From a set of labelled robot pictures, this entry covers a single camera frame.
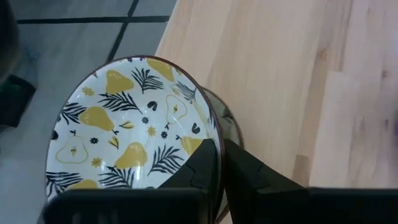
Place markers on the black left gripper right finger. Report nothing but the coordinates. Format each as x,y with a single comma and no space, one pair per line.
280,205

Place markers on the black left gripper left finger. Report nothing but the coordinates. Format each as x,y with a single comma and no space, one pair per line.
140,205

